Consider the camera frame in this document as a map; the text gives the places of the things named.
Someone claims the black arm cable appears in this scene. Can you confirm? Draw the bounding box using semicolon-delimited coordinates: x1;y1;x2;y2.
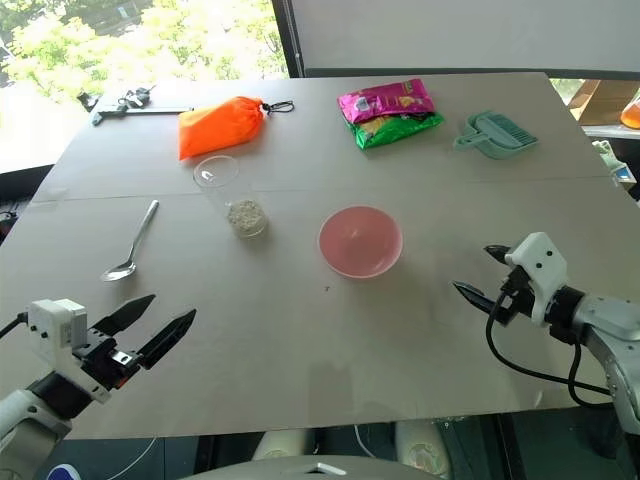
0;311;31;342
485;294;615;407

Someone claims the silver metal spoon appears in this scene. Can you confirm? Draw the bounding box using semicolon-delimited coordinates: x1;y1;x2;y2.
100;199;160;283

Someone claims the teal dustpan with brush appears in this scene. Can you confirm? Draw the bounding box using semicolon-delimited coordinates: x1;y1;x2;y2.
452;110;540;162

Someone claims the bunch of keys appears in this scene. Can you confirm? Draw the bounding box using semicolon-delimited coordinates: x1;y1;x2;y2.
116;85;156;110

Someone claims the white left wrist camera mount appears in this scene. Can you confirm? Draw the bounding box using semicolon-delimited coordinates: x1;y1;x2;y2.
27;298;114;405

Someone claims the clear plastic cup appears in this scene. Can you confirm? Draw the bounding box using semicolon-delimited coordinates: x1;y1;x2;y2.
192;155;270;240

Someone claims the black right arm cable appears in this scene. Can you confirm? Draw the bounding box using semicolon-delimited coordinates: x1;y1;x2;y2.
485;294;615;407

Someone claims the white panel board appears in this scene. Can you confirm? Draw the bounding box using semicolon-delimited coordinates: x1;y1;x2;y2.
288;0;640;76

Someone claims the orange liquid flask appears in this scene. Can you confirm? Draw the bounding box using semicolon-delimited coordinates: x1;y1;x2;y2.
619;88;640;132

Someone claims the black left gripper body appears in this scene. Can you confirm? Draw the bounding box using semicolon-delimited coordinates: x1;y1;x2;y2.
71;333;145;392

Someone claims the pink plastic bowl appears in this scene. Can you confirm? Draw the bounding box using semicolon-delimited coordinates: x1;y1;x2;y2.
318;205;404;279

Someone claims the black carabiner cord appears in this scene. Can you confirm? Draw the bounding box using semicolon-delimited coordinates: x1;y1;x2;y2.
258;99;295;116

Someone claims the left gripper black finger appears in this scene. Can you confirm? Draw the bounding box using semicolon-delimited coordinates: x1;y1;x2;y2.
135;308;198;372
89;294;157;337

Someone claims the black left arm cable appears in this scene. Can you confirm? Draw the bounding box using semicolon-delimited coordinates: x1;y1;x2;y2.
0;311;31;342

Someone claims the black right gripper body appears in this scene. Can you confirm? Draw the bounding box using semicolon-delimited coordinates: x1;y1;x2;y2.
490;266;537;327

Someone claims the green snack packet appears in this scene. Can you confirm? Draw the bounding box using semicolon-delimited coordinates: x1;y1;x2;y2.
347;111;446;151

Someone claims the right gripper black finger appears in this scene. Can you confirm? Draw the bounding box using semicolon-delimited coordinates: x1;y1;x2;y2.
483;244;513;266
451;280;502;317

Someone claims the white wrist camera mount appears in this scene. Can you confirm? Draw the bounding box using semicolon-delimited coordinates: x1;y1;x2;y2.
27;298;114;405
503;231;570;327

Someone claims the orange drawstring pouch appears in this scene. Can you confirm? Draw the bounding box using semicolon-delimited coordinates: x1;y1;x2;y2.
177;95;266;162

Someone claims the brown cardboard box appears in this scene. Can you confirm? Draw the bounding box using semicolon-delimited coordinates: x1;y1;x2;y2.
568;79;640;126

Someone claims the grey robot torso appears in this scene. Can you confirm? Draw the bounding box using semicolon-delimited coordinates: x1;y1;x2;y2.
179;454;449;480

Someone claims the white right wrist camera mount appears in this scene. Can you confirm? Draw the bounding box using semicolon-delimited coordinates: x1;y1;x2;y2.
503;231;570;327

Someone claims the grey clamp tool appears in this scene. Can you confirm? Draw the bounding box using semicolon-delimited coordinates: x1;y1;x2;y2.
90;103;195;127

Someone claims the beige rounded shape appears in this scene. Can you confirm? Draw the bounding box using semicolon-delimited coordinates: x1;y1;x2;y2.
393;418;453;476
251;428;317;462

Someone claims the magenta snack packet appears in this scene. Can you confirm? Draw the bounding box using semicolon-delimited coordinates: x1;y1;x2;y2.
336;78;436;124

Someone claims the dark window frame post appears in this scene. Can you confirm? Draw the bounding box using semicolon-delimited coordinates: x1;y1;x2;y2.
271;0;307;80

